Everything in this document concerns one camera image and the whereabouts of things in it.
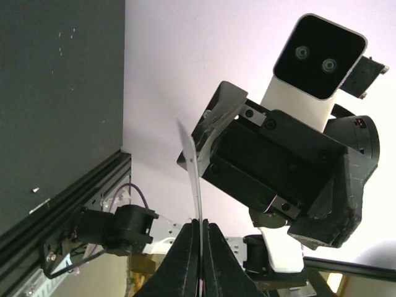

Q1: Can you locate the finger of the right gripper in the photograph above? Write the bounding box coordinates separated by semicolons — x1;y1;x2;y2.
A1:
176;81;248;170
287;148;378;250

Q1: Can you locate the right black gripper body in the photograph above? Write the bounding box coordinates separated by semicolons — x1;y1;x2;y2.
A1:
203;100;345;218

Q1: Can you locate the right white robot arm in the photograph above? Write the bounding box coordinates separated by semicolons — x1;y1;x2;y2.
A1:
178;82;379;273

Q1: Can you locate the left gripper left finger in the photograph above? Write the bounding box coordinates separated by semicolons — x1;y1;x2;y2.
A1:
135;219;198;297

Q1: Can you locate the black vip credit card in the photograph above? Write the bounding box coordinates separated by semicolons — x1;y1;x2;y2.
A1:
177;120;204;296

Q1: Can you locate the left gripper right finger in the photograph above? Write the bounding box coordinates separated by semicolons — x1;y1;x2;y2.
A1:
203;219;264;297

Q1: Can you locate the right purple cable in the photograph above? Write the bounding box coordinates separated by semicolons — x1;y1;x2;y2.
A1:
110;183;151;211

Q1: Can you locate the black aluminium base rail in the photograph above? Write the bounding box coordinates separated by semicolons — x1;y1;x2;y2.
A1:
1;151;132;296

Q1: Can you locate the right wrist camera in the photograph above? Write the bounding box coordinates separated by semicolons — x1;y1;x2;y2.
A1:
261;13;368;132

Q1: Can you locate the white slotted cable duct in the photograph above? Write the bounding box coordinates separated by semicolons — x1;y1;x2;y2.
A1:
12;271;67;297

